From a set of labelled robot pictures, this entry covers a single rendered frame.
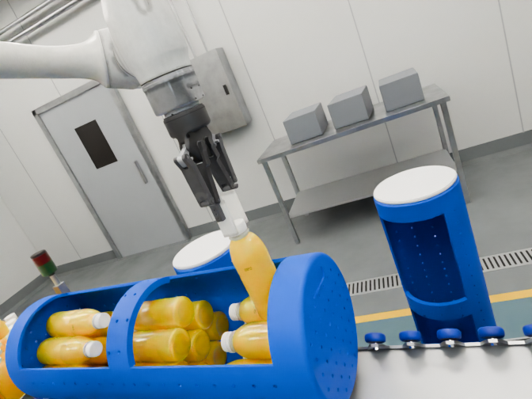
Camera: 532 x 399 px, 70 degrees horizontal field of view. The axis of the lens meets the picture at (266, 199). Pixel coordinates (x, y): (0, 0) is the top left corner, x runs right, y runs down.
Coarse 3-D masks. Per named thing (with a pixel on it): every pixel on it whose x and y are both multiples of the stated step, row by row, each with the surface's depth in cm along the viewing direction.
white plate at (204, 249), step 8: (216, 232) 165; (200, 240) 163; (208, 240) 159; (216, 240) 156; (224, 240) 152; (184, 248) 162; (192, 248) 158; (200, 248) 155; (208, 248) 151; (216, 248) 148; (224, 248) 145; (176, 256) 156; (184, 256) 153; (192, 256) 149; (200, 256) 146; (208, 256) 143; (216, 256) 142; (176, 264) 148; (184, 264) 145; (192, 264) 142; (200, 264) 141
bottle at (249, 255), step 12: (240, 240) 70; (252, 240) 70; (240, 252) 70; (252, 252) 70; (264, 252) 72; (240, 264) 70; (252, 264) 70; (264, 264) 71; (240, 276) 73; (252, 276) 71; (264, 276) 71; (252, 288) 72; (264, 288) 72; (252, 300) 74; (264, 300) 72; (264, 312) 73
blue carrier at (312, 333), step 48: (96, 288) 107; (144, 288) 88; (192, 288) 101; (240, 288) 96; (288, 288) 66; (336, 288) 79; (48, 336) 111; (288, 336) 62; (336, 336) 73; (48, 384) 94; (96, 384) 86; (144, 384) 78; (192, 384) 72; (240, 384) 67; (288, 384) 63; (336, 384) 68
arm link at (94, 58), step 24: (0, 48) 58; (24, 48) 61; (48, 48) 65; (72, 48) 67; (96, 48) 67; (0, 72) 58; (24, 72) 62; (48, 72) 65; (72, 72) 68; (96, 72) 69; (120, 72) 69
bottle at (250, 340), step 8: (240, 328) 75; (248, 328) 73; (256, 328) 72; (264, 328) 71; (232, 336) 76; (240, 336) 73; (248, 336) 72; (256, 336) 71; (264, 336) 70; (232, 344) 75; (240, 344) 72; (248, 344) 71; (256, 344) 71; (264, 344) 70; (240, 352) 73; (248, 352) 72; (256, 352) 71; (264, 352) 70
